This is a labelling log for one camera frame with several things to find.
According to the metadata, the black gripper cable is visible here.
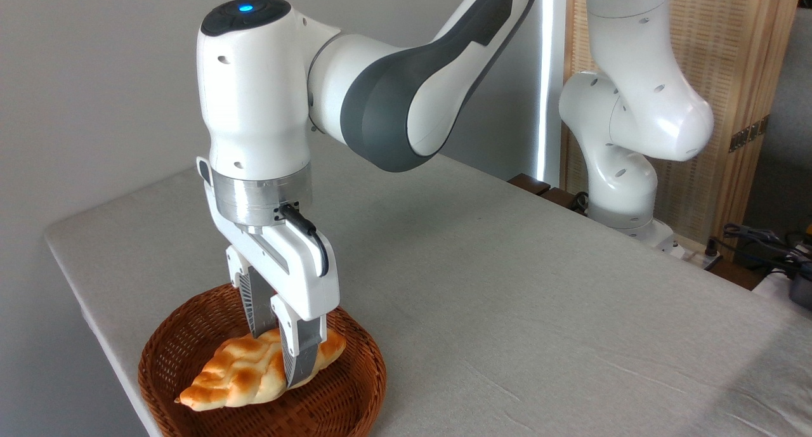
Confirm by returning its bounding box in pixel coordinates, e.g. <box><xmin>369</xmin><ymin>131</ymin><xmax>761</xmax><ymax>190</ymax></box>
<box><xmin>279</xmin><ymin>202</ymin><xmax>331</xmax><ymax>278</ymax></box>

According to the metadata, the long braided bread loaf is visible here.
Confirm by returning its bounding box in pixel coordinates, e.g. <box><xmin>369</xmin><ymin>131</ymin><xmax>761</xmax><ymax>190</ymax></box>
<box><xmin>174</xmin><ymin>327</ymin><xmax>348</xmax><ymax>412</ymax></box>

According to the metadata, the grey tablecloth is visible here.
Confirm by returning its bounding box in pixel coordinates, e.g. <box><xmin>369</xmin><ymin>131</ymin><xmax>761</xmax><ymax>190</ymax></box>
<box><xmin>43</xmin><ymin>136</ymin><xmax>812</xmax><ymax>437</ymax></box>

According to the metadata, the metal screen hinge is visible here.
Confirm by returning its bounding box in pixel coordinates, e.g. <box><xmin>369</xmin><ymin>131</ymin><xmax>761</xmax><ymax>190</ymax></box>
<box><xmin>728</xmin><ymin>115</ymin><xmax>771</xmax><ymax>153</ymax></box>

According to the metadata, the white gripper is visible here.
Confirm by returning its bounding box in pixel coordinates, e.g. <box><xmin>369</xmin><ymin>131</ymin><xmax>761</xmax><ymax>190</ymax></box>
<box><xmin>195</xmin><ymin>157</ymin><xmax>341</xmax><ymax>389</ymax></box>

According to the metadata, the brown woven wicker basket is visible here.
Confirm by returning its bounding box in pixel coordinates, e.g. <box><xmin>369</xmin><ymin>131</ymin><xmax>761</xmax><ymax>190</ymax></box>
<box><xmin>138</xmin><ymin>284</ymin><xmax>387</xmax><ymax>437</ymax></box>

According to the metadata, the dark wooden block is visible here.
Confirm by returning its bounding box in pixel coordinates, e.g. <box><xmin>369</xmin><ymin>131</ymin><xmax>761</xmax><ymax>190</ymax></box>
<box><xmin>539</xmin><ymin>187</ymin><xmax>587</xmax><ymax>216</ymax></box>
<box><xmin>507</xmin><ymin>173</ymin><xmax>551</xmax><ymax>197</ymax></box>

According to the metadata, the white power strip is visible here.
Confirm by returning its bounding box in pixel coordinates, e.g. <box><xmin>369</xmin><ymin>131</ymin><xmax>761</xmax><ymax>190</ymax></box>
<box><xmin>660</xmin><ymin>237</ymin><xmax>724</xmax><ymax>270</ymax></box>

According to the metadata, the black cable bundle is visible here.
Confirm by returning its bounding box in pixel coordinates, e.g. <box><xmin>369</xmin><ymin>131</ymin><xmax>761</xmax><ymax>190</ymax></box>
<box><xmin>722</xmin><ymin>223</ymin><xmax>812</xmax><ymax>279</ymax></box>

